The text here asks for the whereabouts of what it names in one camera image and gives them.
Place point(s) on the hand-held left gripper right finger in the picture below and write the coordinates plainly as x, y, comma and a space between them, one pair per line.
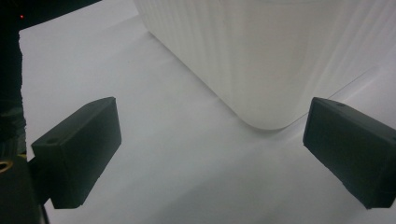
355, 149

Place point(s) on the white ribbed plastic container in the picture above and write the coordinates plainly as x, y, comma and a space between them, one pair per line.
258, 56

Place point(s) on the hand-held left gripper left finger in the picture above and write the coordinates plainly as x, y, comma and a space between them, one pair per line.
77, 149

